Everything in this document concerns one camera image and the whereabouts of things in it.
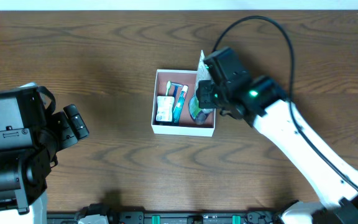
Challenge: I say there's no clear spray bottle dark liquid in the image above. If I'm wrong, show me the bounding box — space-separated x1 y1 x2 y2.
188 94 214 125

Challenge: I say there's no white cream tube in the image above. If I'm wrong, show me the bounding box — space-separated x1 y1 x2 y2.
195 50 211 91

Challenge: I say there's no teal toothpaste tube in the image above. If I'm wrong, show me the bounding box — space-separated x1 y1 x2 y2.
173 85 188 124

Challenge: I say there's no blue disposable razor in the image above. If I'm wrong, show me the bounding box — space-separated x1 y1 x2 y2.
171 82 183 98

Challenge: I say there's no green and white packet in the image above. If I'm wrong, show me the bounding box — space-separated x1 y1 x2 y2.
155 96 175 122

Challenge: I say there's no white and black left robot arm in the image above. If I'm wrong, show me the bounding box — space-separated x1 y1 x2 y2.
0 83 90 223

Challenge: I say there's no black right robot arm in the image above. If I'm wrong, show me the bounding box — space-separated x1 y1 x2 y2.
196 47 358 223

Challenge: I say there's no white box with red interior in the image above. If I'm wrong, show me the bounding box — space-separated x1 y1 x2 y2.
151 69 216 137

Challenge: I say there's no green and white toothbrush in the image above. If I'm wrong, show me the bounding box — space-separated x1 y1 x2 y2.
165 81 172 96

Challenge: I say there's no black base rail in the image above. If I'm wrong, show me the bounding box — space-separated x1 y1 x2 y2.
47 203 279 224

